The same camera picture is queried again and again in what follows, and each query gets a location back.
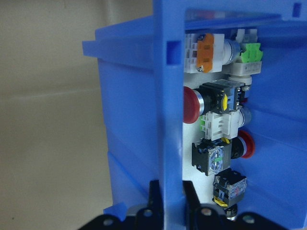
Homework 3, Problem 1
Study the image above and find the blue plastic switch bin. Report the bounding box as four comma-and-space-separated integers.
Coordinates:
82, 0, 307, 230

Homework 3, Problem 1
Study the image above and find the yellow button black block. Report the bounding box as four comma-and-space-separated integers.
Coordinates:
212, 168, 248, 220

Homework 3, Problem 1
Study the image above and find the small red push button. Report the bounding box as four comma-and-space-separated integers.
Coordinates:
191, 130, 256, 177

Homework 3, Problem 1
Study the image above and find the large red mushroom button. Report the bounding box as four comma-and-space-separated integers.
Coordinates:
183, 80, 250, 125

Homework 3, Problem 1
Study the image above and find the white switch green contact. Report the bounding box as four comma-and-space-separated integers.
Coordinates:
199, 107, 253, 141

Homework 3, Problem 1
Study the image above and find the orange white switch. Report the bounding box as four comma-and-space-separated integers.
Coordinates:
184, 32, 241, 74

